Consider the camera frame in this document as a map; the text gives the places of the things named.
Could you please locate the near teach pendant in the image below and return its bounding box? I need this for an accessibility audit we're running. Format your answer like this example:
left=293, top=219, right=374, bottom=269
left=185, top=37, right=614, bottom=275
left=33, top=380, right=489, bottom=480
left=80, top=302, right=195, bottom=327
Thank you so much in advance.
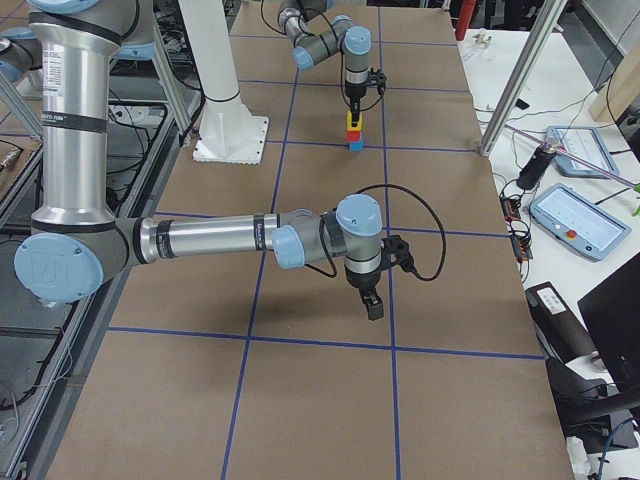
left=529, top=183, right=632, bottom=261

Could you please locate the black monitor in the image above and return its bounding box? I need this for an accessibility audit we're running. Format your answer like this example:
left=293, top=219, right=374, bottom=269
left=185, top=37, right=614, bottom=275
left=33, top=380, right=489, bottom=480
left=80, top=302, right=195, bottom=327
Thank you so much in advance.
left=578, top=254, right=639, bottom=390

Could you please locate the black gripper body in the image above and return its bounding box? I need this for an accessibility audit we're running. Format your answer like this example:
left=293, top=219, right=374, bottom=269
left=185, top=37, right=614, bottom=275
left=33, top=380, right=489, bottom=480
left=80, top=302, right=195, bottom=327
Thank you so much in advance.
left=344, top=235, right=416, bottom=291
left=343, top=68, right=387, bottom=104

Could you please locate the red fire extinguisher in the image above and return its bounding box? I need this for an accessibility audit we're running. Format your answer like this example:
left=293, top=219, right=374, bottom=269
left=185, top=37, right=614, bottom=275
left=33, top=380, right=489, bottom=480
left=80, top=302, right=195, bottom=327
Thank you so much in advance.
left=455, top=0, right=476, bottom=41

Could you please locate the red wooden block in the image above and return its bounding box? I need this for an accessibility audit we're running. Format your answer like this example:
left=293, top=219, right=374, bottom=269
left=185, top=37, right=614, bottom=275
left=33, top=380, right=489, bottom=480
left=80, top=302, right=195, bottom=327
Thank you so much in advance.
left=346, top=130, right=362, bottom=143

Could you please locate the far teach pendant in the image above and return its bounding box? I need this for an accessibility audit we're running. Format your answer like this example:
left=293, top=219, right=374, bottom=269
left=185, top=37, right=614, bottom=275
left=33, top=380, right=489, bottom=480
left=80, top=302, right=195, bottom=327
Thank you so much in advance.
left=546, top=126, right=619, bottom=179

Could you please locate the black cylinder device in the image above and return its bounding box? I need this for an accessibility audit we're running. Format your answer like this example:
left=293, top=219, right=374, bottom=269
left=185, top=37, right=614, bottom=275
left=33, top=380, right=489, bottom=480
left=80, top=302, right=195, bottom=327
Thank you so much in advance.
left=516, top=142, right=556, bottom=191

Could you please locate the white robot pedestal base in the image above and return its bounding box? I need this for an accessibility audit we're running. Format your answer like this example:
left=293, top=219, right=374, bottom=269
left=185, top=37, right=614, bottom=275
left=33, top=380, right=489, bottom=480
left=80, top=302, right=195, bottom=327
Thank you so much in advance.
left=180, top=1, right=269, bottom=164

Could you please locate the aluminium frame post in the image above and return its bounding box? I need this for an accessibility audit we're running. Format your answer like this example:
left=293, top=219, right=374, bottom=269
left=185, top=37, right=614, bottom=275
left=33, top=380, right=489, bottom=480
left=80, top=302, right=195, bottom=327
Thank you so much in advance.
left=478, top=0, right=567, bottom=157

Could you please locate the yellow wooden block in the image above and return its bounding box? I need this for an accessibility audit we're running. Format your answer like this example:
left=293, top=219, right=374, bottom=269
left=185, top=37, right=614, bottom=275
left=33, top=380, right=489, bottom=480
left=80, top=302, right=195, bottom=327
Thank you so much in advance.
left=346, top=110, right=363, bottom=132

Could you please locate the teach pendant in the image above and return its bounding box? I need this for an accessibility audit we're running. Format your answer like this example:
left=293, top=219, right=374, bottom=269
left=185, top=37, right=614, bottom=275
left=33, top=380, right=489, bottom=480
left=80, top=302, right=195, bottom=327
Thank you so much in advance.
left=529, top=183, right=632, bottom=261
left=546, top=126, right=619, bottom=179

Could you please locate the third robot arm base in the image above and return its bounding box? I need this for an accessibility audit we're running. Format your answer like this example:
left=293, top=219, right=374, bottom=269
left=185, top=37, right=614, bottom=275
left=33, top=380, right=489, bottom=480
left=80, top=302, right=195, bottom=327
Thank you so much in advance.
left=1, top=27, right=43, bottom=100

